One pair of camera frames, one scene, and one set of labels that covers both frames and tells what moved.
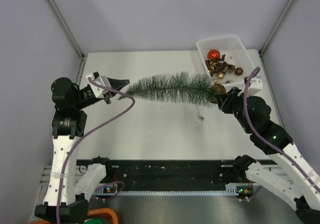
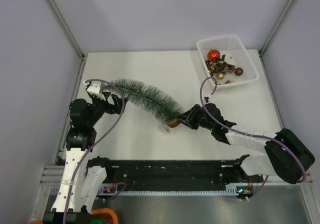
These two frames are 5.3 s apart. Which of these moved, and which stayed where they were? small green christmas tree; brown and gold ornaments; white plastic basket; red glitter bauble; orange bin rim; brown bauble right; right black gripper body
Moved: small green christmas tree; right black gripper body
Stayed: orange bin rim; red glitter bauble; brown bauble right; white plastic basket; brown and gold ornaments
